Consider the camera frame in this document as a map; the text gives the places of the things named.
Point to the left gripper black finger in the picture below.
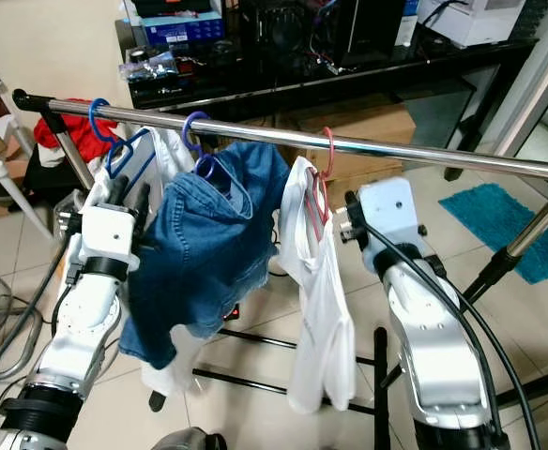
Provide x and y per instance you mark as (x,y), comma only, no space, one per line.
(144,202)
(117,191)

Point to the red plastic hanger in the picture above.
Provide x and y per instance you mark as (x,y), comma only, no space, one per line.
(330,150)

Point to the blue plastic hanger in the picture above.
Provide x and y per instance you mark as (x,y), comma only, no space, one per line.
(92,114)

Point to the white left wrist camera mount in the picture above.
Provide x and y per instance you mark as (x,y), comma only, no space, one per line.
(107,234)

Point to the white cardboard box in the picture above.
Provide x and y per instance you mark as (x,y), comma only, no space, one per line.
(476,19)

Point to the blue cardboard box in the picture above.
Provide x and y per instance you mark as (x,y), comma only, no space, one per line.
(180,31)

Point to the red crumpled cloth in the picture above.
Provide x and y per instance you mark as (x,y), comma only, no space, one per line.
(58,131)

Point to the teal floor mat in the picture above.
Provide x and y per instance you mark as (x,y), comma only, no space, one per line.
(499,220)

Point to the chrome and black clothes rack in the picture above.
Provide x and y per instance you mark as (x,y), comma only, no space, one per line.
(405,151)

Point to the white t-shirt black print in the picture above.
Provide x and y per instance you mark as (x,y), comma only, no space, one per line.
(321,319)

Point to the black desk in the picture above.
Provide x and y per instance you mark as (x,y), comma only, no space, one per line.
(312,80)

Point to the grey left robot leg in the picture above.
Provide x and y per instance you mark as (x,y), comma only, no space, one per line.
(185,441)

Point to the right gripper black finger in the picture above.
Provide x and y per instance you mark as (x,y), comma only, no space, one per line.
(349,204)
(349,235)

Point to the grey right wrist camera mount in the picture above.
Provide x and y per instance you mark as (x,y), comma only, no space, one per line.
(391,211)

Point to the blue denim shorts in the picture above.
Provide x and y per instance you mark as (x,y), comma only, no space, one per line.
(208,248)

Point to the black computer case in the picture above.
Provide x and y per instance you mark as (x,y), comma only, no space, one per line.
(368,28)

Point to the white and blue bottle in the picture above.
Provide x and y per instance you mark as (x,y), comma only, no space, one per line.
(408,23)

